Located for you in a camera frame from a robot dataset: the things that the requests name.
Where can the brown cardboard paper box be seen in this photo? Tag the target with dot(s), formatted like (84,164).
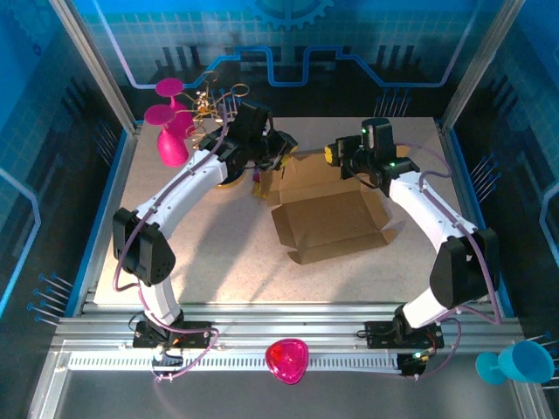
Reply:
(327,214)

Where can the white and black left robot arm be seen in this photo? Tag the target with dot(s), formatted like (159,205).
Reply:
(192,183)

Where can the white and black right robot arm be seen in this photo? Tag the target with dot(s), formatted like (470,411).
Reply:
(419,205)

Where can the purple candy bag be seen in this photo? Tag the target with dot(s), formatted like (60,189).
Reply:
(257,175)

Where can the pink plastic goblet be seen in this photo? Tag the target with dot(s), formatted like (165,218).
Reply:
(169,86)
(172,150)

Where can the pink translucent rounded bowl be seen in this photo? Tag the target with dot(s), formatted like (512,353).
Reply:
(286,360)

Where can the small black controller board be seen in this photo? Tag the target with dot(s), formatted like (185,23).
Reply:
(168,360)
(412,364)

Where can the cyan plastic goblet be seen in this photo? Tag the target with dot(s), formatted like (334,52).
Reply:
(526,362)

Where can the aluminium frame post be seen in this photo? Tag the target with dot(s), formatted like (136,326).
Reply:
(100,74)
(476,65)

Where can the aluminium frame rail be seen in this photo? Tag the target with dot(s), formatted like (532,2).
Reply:
(284,323)

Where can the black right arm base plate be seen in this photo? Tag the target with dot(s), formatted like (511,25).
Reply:
(380,336)

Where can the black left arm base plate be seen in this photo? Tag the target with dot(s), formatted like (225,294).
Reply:
(196,334)

